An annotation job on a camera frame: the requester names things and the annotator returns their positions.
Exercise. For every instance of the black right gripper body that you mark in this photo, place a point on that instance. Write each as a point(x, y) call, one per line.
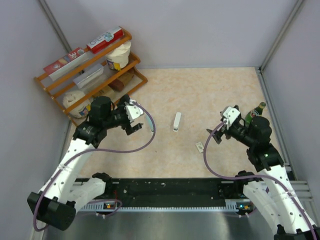
point(236, 130)

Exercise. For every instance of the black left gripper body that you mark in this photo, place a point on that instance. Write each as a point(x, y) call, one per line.
point(121, 119)

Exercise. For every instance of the white staple box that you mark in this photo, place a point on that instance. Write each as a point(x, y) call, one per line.
point(176, 122)

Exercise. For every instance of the light blue stapler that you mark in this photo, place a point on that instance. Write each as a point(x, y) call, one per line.
point(150, 123)

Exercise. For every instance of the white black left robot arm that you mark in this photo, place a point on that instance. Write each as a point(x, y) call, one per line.
point(56, 204)

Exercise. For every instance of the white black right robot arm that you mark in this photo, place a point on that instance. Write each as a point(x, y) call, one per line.
point(270, 189)

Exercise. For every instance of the small white red packet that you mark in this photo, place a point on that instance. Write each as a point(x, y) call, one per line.
point(200, 147)

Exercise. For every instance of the brown cardboard box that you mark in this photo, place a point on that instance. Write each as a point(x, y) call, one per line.
point(106, 92)

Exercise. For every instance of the green glass bottle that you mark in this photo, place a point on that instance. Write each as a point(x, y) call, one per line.
point(257, 111)

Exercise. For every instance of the dark brown box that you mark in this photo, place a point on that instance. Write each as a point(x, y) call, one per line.
point(121, 82)

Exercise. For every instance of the orange wooden shelf rack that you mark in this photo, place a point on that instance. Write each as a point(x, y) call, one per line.
point(57, 89)

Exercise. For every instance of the silver foil box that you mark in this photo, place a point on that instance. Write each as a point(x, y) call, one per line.
point(89, 75)

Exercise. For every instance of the red white foil box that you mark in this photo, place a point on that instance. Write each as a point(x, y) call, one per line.
point(105, 39)

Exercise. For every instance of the red white wrap box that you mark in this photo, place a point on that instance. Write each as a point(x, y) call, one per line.
point(66, 63)

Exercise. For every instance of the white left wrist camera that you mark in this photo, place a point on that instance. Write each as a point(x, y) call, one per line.
point(133, 112)

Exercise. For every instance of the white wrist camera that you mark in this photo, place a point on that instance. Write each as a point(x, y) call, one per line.
point(229, 115)
point(133, 112)

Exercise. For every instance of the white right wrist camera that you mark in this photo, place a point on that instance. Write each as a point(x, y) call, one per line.
point(229, 115)

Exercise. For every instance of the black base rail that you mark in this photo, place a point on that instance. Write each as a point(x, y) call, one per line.
point(172, 192)

